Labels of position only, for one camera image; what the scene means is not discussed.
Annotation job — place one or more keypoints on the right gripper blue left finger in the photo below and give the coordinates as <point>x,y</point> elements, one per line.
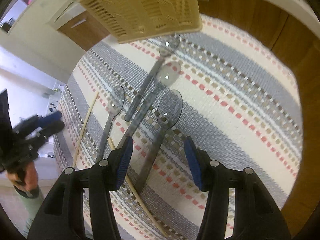
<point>123,158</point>

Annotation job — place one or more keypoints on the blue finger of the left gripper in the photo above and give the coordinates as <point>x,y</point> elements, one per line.
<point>51,118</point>
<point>53,128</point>

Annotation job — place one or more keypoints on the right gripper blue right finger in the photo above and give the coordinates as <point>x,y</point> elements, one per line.
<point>194,165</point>

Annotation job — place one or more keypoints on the wooden chopstick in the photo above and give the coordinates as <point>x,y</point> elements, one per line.
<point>77,150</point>
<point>143,206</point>

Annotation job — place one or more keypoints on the person's left forearm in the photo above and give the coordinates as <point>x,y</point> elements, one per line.
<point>32,201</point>

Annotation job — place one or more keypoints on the person's left hand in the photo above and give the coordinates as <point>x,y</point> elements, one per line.
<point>30,179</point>

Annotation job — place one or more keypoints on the striped woven tablecloth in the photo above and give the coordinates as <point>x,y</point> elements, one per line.
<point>240,104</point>

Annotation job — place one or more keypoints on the tan plastic utensil basket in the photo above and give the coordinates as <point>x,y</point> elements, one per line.
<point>130,20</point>

